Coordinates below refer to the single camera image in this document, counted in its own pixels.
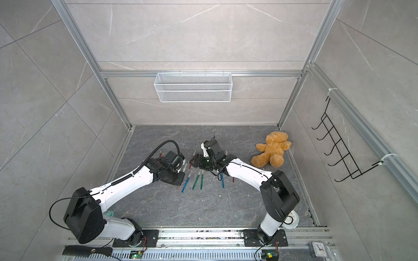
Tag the small white clock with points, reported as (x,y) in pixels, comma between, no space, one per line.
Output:
(319,250)

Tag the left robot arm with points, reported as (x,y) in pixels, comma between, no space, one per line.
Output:
(85,215)

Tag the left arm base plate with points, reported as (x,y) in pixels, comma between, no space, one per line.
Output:
(147,237)

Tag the green carving knife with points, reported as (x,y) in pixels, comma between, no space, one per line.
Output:
(196,180)
(202,180)

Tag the black wire hook rack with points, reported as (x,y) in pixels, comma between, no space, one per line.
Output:
(341,148)

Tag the green carving knife middle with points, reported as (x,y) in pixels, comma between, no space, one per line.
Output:
(196,180)

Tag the blue carving knife right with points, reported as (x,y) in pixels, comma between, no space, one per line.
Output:
(222,179)

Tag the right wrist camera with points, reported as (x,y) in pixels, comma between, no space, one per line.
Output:
(207,149)

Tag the green carving knife right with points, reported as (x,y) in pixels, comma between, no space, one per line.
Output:
(202,180)

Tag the white tape roll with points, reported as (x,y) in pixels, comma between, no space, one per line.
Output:
(291,221)

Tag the teal sand timer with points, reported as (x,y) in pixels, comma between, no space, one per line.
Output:
(109,213)

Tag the blue carving knife middle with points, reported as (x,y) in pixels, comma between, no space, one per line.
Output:
(186,182)

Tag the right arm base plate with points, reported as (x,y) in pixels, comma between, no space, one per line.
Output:
(256,238)

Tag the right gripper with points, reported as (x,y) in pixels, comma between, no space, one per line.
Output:
(200,162)

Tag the brown teddy bear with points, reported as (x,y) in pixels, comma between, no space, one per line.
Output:
(272,151)

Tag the white wire mesh basket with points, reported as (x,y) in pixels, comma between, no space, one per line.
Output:
(194,87)

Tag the blue carving knife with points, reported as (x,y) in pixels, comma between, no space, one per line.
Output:
(222,179)
(186,182)

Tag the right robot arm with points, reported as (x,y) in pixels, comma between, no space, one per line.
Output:
(278,194)

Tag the aluminium mounting rail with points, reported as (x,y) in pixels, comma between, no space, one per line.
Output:
(215,244)

